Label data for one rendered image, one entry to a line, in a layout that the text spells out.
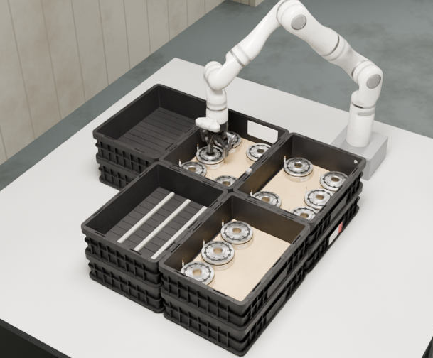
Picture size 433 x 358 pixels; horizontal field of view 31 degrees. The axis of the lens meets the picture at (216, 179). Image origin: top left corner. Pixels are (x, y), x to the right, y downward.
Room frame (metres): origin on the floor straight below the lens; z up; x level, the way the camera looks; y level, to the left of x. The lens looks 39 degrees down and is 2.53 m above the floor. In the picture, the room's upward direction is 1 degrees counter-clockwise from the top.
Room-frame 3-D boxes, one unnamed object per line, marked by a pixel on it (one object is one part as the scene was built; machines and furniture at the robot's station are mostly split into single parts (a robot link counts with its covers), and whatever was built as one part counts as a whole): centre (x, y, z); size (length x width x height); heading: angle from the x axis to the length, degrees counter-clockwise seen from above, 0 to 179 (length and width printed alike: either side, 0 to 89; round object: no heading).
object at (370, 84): (2.36, -0.54, 1.05); 0.09 x 0.09 x 0.17; 22
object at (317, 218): (2.00, -0.28, 0.92); 0.40 x 0.30 x 0.02; 146
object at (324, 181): (2.05, -0.41, 0.86); 0.10 x 0.10 x 0.01
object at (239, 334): (1.67, -0.06, 0.76); 0.40 x 0.30 x 0.12; 146
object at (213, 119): (2.18, 0.00, 1.06); 0.11 x 0.09 x 0.06; 147
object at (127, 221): (1.84, 0.19, 0.87); 0.40 x 0.30 x 0.11; 146
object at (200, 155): (2.21, 0.02, 0.86); 0.10 x 0.10 x 0.01
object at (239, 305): (1.67, -0.06, 0.92); 0.40 x 0.30 x 0.02; 146
